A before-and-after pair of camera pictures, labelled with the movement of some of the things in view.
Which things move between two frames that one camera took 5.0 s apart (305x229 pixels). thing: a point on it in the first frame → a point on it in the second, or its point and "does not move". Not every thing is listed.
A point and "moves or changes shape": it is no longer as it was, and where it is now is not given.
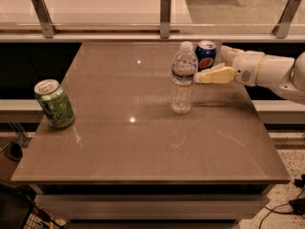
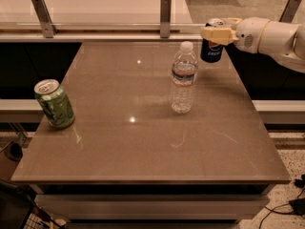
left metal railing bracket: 43,14 does not move
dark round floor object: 13,152 does not move
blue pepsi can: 205,54 moves or changes shape
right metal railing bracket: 281,29 does not move
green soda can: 57,110 does not move
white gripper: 247,66 → 251,33
